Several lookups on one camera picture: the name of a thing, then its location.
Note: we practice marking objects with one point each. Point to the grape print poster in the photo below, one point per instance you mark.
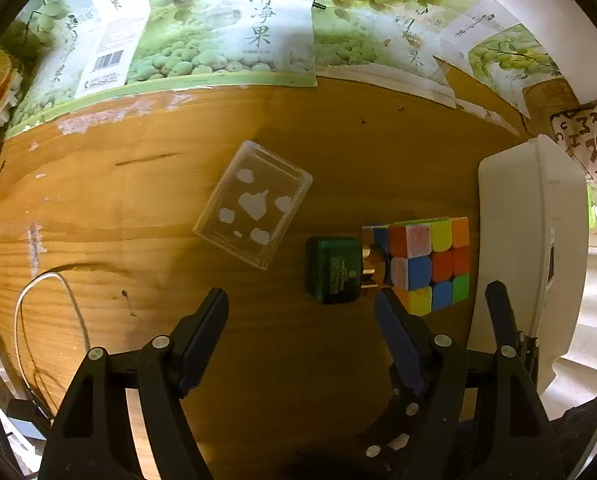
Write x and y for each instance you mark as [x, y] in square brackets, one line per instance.
[77, 52]

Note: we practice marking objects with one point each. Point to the patterned paper box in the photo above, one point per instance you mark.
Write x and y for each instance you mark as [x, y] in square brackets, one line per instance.
[576, 132]

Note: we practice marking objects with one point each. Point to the white storage bin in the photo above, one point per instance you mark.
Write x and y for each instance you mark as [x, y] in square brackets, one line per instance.
[534, 239]

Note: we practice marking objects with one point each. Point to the colourful puzzle cube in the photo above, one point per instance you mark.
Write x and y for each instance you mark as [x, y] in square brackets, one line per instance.
[425, 262]

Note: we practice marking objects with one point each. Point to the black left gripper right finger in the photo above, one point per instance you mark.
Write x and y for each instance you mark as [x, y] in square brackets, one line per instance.
[406, 338]

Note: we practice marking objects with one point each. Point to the clear plastic case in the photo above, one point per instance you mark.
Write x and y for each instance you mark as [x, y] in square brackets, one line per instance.
[253, 204]

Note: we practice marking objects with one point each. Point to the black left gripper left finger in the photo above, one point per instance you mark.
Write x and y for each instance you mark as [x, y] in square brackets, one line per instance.
[194, 341]

